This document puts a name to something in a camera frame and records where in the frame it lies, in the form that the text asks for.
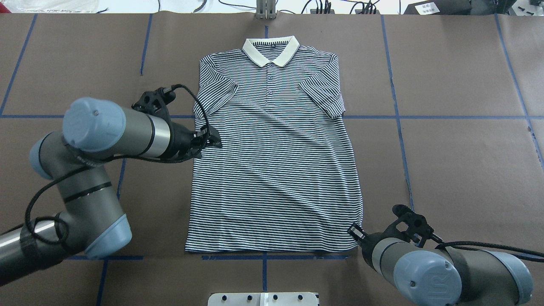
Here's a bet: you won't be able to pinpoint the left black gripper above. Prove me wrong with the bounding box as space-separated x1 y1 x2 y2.
168 125 223 162

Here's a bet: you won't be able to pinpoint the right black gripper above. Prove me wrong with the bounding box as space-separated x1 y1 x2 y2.
347 223 386 260

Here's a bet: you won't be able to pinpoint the blue white striped polo shirt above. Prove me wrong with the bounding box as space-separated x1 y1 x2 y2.
184 36 363 252

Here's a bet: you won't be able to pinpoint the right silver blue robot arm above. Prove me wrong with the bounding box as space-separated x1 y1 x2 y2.
348 224 543 306

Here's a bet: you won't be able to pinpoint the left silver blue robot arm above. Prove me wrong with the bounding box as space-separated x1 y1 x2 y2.
1 94 222 285

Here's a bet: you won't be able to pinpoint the blue tape grid lines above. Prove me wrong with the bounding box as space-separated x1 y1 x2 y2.
1 11 543 306

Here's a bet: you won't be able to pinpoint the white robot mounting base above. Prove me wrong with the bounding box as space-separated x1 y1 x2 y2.
207 291 320 306

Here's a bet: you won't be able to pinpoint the black box with label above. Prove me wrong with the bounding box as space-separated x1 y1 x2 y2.
402 0 472 15

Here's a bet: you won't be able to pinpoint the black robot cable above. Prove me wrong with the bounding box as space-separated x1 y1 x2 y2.
23 84 213 247

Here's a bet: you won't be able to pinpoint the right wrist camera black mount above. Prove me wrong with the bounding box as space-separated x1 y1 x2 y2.
384 204 443 248

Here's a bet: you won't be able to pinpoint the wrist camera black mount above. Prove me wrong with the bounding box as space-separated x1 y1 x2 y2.
384 204 443 248
131 86 176 122

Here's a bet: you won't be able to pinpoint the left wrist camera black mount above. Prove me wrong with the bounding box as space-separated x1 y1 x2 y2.
131 86 176 122

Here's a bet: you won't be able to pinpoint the aluminium frame post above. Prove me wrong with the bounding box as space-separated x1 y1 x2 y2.
255 0 278 20

